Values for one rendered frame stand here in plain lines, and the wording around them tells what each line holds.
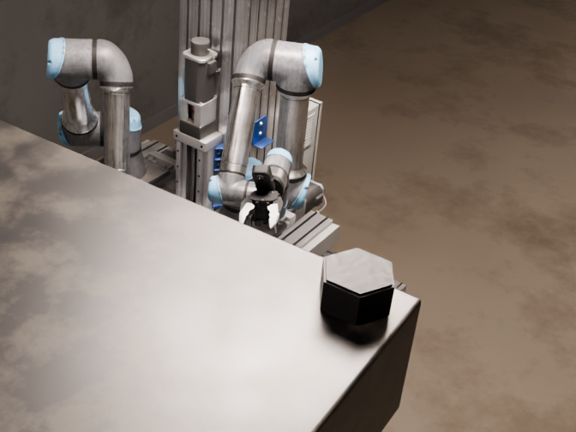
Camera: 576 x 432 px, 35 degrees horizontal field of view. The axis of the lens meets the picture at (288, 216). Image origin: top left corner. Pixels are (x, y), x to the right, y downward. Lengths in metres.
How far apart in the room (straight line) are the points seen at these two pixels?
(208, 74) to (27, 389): 1.95
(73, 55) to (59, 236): 1.50
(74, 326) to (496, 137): 4.96
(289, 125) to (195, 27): 0.48
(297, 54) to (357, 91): 3.62
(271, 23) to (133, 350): 1.98
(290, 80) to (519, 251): 2.55
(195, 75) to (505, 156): 3.16
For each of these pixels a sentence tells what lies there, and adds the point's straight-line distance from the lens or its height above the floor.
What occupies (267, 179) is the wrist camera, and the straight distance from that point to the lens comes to 2.31.
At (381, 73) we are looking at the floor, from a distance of 6.50.
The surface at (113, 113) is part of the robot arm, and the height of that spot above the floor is 1.44.
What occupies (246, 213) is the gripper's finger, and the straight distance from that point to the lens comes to 2.28.
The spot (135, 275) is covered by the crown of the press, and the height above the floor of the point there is 2.00.
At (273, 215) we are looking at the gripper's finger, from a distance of 2.27.
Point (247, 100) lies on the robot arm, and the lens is 2.60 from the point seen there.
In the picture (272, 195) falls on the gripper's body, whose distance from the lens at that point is 2.34.
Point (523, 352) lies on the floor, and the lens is 4.30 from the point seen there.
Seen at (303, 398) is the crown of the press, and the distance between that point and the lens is 1.04.
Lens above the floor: 2.75
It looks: 34 degrees down
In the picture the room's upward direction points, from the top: 6 degrees clockwise
